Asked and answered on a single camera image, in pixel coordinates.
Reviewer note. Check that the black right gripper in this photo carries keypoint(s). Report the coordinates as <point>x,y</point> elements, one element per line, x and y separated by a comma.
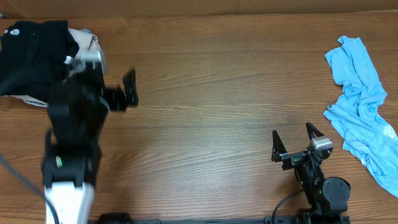
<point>296,156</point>

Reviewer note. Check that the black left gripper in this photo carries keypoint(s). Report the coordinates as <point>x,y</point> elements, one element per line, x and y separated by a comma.
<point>115,98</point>

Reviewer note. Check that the black t-shirt with logo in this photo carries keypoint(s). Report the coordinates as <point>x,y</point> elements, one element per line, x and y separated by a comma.
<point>34,57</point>

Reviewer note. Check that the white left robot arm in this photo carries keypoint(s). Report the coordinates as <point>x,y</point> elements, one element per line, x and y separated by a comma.
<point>78,107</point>

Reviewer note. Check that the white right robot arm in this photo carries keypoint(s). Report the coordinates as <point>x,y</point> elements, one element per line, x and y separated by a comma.
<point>327,197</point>

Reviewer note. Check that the folded beige garment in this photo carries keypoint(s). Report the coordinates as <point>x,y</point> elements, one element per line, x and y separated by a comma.
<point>86,41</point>

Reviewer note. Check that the light blue t-shirt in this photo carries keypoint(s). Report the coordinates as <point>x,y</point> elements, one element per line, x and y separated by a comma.
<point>355,117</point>

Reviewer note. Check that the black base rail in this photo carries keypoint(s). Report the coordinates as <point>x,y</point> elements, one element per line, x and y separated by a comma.
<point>125,218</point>

